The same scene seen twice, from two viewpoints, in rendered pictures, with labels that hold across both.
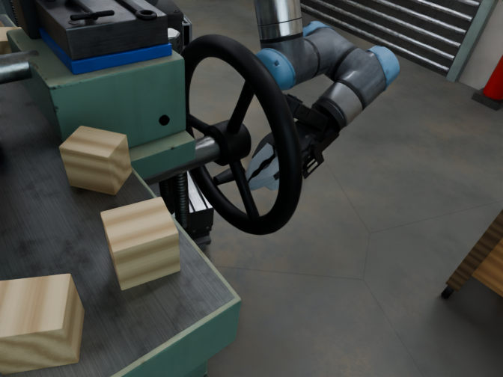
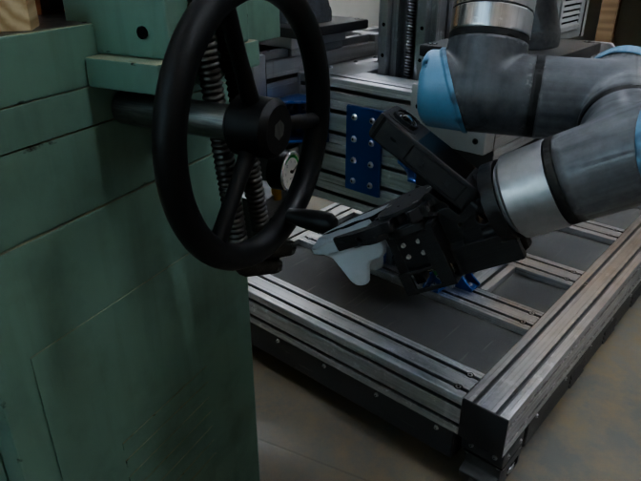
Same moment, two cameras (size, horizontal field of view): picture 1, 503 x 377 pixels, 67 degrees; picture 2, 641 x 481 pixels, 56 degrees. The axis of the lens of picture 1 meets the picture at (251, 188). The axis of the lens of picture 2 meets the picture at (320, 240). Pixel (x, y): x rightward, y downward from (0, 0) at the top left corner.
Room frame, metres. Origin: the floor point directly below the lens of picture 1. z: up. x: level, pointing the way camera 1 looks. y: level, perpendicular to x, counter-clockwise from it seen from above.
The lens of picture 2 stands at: (0.31, -0.53, 0.98)
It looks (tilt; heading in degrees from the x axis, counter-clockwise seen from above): 27 degrees down; 71
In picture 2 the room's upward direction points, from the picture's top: straight up
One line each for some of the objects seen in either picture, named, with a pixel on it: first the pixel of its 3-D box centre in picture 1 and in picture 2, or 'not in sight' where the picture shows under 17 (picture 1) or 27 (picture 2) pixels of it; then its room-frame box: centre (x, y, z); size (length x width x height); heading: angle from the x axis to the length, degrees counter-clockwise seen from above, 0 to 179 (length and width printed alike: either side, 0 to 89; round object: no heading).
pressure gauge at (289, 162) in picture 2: not in sight; (281, 176); (0.55, 0.32, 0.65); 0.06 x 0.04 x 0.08; 43
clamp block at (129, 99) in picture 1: (101, 83); (158, 2); (0.38, 0.18, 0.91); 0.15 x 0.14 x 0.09; 43
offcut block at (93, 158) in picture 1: (97, 160); (12, 5); (0.24, 0.13, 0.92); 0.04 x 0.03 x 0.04; 84
